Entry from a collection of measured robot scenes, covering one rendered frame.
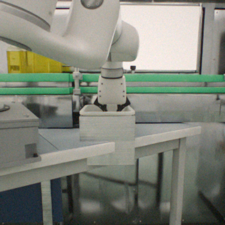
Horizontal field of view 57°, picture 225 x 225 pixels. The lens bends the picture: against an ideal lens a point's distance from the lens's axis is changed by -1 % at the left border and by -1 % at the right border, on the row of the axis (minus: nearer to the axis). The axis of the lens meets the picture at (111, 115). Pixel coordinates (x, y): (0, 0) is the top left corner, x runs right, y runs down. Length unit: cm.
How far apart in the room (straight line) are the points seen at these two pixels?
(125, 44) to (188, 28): 71
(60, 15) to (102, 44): 81
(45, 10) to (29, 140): 29
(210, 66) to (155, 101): 43
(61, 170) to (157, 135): 35
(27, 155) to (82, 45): 29
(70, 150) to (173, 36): 80
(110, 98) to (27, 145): 35
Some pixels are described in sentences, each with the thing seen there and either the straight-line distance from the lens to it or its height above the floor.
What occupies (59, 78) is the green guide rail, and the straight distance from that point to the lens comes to 84.
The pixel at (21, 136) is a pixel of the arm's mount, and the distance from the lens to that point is 49.
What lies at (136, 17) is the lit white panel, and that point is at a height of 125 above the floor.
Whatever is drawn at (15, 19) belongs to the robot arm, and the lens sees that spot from 30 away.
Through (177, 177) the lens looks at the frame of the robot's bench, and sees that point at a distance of 99.
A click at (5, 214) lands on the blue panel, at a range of 109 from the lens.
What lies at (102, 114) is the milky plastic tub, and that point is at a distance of 63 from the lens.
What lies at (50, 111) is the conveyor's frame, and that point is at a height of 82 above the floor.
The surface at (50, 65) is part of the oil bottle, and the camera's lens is 96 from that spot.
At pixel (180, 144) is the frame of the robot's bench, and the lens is 94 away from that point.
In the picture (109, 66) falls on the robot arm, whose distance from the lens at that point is 69.
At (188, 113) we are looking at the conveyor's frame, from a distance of 98.
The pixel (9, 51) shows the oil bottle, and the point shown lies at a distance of 102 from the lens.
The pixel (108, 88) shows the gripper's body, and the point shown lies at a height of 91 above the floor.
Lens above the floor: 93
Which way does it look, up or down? 9 degrees down
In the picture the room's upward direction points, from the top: straight up
